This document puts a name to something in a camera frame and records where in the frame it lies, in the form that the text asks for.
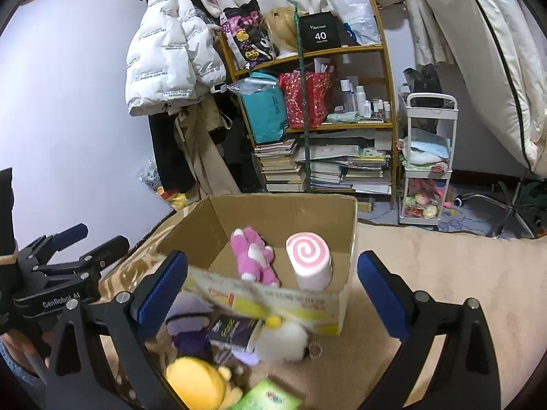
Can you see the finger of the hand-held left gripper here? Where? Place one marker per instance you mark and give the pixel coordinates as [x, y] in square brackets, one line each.
[107, 250]
[70, 235]

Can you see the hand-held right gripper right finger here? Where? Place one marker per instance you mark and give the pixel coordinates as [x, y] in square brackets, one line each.
[380, 297]

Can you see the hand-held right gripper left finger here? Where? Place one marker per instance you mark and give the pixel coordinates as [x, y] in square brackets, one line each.
[162, 292]

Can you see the purple plush doll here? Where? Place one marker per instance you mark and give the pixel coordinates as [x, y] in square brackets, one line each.
[188, 311]

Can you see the small black box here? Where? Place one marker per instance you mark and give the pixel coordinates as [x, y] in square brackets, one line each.
[233, 331]

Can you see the yellow plush toy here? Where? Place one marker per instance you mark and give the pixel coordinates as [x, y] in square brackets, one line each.
[192, 382]

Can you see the clear plastic packet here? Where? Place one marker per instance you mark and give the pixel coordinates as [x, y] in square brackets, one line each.
[245, 356]

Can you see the cardboard box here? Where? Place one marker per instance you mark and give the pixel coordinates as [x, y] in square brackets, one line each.
[277, 218]

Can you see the green packet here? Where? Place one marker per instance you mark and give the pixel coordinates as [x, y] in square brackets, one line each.
[267, 399]

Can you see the person's left hand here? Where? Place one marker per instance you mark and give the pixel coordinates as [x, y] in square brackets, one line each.
[17, 350]

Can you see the pink white round tape roll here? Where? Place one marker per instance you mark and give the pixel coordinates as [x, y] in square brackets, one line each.
[307, 252]

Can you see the printed plastic bag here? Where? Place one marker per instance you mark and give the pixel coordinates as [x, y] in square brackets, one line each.
[149, 175]

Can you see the pink plush toy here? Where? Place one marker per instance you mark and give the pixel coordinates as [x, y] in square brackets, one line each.
[250, 256]

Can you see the pile of small plush toys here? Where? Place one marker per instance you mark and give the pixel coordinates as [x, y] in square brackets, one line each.
[423, 198]

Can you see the black garment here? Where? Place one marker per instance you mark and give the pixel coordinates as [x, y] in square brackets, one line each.
[169, 153]

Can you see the pile of books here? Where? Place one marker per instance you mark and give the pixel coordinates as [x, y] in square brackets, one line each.
[324, 171]

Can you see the beige coat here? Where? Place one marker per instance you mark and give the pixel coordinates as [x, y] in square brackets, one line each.
[205, 149]

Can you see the office chair base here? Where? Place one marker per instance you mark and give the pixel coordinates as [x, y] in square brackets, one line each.
[508, 209]

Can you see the light blue cloth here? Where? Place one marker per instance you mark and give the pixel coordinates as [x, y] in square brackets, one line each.
[427, 147]

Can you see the white rolling cart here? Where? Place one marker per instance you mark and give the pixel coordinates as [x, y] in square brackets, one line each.
[427, 113]

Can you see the cluster of white cosmetic bottles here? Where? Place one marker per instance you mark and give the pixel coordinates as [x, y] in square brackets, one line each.
[361, 96]

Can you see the white puffer jacket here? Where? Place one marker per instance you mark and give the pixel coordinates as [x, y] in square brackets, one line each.
[162, 51]

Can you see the teal paper bag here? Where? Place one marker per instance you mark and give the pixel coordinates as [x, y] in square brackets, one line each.
[265, 111]

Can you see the red gift bag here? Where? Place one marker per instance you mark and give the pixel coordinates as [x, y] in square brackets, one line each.
[307, 98]

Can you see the green pole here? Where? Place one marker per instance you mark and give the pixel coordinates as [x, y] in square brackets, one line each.
[304, 94]

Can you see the wooden shelf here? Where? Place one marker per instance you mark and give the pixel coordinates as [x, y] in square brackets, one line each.
[337, 50]

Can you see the black printed tote bag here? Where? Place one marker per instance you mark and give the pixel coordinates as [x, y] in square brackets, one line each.
[245, 38]

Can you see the black marker case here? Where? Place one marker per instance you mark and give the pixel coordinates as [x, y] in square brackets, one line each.
[320, 32]

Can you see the blonde wig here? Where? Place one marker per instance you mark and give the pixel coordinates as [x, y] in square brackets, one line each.
[277, 30]

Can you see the white curtain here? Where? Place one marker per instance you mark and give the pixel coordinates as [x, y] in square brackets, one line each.
[427, 17]

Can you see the white plastic bag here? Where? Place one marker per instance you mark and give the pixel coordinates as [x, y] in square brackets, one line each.
[354, 8]

